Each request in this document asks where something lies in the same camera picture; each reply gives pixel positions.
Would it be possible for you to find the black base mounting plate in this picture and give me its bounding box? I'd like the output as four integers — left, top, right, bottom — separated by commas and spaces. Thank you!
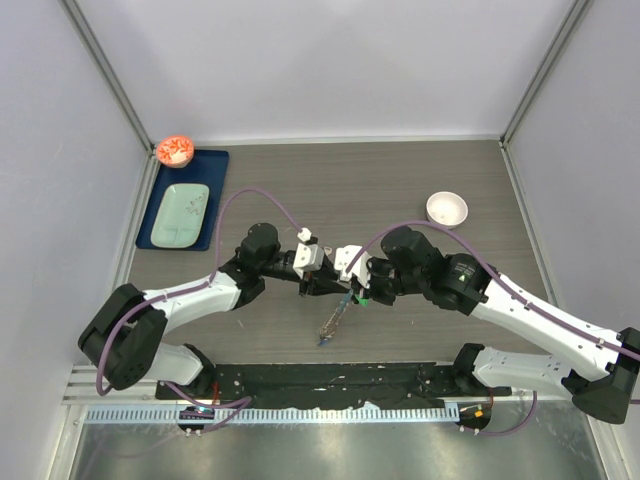
178, 362, 512, 410

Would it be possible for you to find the dark blue tray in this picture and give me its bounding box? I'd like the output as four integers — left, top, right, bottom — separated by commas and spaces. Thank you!
136, 150, 230, 251

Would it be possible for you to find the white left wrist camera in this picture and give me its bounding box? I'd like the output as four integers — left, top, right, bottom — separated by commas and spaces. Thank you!
293, 228, 324, 279

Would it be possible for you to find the steel key organizer blue handle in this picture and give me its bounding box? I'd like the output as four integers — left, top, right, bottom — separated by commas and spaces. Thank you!
317, 288, 354, 346

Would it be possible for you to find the white slotted cable duct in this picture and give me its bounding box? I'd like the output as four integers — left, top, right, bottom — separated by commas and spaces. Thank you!
84, 403, 459, 425

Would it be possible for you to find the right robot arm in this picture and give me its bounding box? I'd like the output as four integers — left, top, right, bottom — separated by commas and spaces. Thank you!
368, 221, 639, 425

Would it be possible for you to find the green tag with key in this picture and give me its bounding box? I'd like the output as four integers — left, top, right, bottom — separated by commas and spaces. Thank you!
353, 295, 369, 306

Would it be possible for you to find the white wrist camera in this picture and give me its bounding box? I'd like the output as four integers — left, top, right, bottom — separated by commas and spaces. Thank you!
293, 228, 324, 279
334, 245, 371, 289

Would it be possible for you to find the pale green rectangular plate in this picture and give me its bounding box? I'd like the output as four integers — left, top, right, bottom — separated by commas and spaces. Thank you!
150, 183, 210, 249

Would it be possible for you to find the orange patterned bowl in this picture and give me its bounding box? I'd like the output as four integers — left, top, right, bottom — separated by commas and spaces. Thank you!
154, 135, 195, 168

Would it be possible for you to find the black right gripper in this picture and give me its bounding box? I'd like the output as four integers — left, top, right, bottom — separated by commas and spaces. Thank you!
351, 255, 426, 306

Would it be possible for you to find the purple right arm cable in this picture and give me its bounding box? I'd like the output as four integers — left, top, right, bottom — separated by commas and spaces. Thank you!
342, 220, 640, 437

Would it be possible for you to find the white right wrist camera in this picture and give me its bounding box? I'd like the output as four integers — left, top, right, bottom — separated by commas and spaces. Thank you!
334, 245, 371, 289

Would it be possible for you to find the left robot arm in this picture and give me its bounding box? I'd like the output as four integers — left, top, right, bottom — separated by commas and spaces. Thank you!
78, 223, 348, 399

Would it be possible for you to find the white bowl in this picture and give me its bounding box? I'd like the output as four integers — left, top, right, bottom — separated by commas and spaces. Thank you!
425, 191, 469, 229

